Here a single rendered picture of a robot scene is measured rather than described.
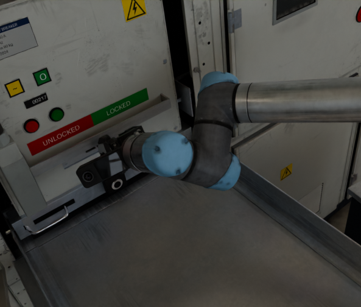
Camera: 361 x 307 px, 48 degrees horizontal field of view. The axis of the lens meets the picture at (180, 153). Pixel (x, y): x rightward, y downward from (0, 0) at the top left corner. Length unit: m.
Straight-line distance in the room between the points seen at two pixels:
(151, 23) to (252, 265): 0.60
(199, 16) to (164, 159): 0.47
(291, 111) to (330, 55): 0.75
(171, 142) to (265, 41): 0.59
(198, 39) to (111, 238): 0.53
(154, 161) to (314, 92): 0.29
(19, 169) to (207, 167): 0.37
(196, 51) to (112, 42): 0.22
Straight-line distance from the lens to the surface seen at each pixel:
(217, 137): 0.75
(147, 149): 0.68
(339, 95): 0.71
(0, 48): 0.88
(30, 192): 0.90
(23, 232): 1.09
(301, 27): 1.29
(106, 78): 0.99
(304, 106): 0.72
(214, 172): 0.74
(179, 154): 0.68
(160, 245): 1.00
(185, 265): 0.95
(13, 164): 0.86
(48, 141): 0.99
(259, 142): 1.36
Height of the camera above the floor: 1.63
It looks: 40 degrees down
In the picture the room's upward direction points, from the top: 9 degrees counter-clockwise
